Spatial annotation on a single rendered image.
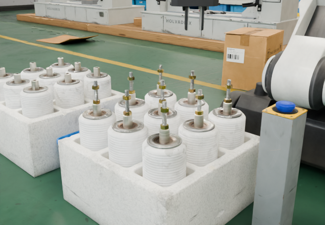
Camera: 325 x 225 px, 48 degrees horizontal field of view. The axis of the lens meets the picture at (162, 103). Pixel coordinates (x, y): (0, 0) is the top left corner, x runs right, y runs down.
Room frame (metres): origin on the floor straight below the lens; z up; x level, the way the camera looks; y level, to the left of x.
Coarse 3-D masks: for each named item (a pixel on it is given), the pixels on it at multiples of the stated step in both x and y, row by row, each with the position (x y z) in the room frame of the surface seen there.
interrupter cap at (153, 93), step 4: (148, 92) 1.05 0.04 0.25; (152, 92) 1.05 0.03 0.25; (156, 92) 1.06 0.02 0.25; (164, 92) 1.06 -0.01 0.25; (168, 92) 1.05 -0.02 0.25; (172, 92) 1.05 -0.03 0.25; (152, 96) 1.02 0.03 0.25; (156, 96) 1.01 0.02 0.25; (160, 96) 1.01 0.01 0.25; (164, 96) 1.01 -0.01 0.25; (168, 96) 1.02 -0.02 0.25
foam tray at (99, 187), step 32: (64, 160) 0.85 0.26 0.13; (96, 160) 0.77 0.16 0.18; (224, 160) 0.76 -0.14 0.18; (256, 160) 0.85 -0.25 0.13; (64, 192) 0.86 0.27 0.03; (96, 192) 0.76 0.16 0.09; (128, 192) 0.68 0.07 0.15; (160, 192) 0.63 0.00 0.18; (192, 192) 0.66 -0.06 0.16; (224, 192) 0.75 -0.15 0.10; (128, 224) 0.68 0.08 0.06; (160, 224) 0.61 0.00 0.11; (192, 224) 0.66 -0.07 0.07; (224, 224) 0.76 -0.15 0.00
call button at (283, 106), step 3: (276, 102) 0.74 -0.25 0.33; (279, 102) 0.74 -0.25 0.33; (282, 102) 0.74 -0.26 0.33; (285, 102) 0.74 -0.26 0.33; (288, 102) 0.74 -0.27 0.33; (291, 102) 0.74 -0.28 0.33; (276, 105) 0.73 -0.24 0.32; (279, 105) 0.72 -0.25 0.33; (282, 105) 0.72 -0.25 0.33; (285, 105) 0.72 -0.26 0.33; (288, 105) 0.72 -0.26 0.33; (291, 105) 0.72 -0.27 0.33; (294, 105) 0.72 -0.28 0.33; (279, 108) 0.72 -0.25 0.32; (282, 108) 0.72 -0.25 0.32; (285, 108) 0.71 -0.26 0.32; (288, 108) 0.71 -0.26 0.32; (291, 108) 0.71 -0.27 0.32; (294, 108) 0.72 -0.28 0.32; (282, 111) 0.72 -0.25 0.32; (285, 111) 0.72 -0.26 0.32; (288, 111) 0.72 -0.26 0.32; (291, 111) 0.72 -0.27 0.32
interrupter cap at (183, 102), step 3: (180, 99) 0.98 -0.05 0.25; (183, 99) 0.99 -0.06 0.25; (186, 99) 0.99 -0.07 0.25; (180, 102) 0.96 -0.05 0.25; (183, 102) 0.96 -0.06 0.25; (186, 102) 0.97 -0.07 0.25; (195, 102) 0.97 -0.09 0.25; (204, 102) 0.96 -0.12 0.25; (183, 105) 0.94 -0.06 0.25; (186, 105) 0.93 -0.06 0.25; (189, 105) 0.93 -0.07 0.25; (192, 105) 0.93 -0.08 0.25; (195, 105) 0.93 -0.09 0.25
